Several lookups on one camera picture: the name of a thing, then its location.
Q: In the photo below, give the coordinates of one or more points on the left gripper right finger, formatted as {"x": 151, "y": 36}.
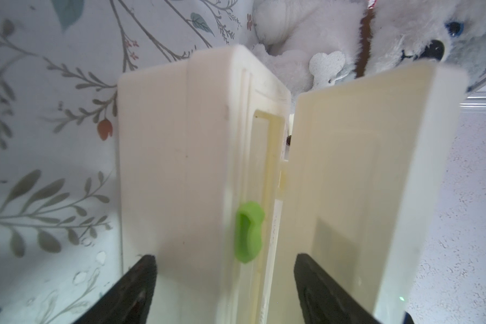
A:
{"x": 322, "y": 299}

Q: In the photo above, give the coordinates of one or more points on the cream wrap dispenser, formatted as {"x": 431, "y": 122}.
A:
{"x": 225, "y": 181}

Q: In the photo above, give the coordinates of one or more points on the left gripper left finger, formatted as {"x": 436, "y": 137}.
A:
{"x": 129, "y": 300}

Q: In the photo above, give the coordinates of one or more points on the floral table mat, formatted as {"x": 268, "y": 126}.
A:
{"x": 60, "y": 240}

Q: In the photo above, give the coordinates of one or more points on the grey husky plush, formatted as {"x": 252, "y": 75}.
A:
{"x": 373, "y": 36}

